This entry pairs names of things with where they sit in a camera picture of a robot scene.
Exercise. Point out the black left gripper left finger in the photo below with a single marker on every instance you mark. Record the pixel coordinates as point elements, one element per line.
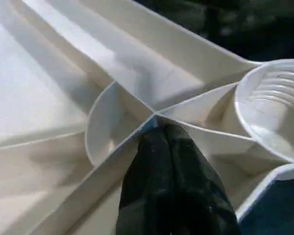
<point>149,183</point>

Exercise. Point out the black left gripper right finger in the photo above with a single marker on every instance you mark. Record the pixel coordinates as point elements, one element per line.
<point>198,191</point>

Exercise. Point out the white plastic table top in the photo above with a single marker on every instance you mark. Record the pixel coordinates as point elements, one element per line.
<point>63,73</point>

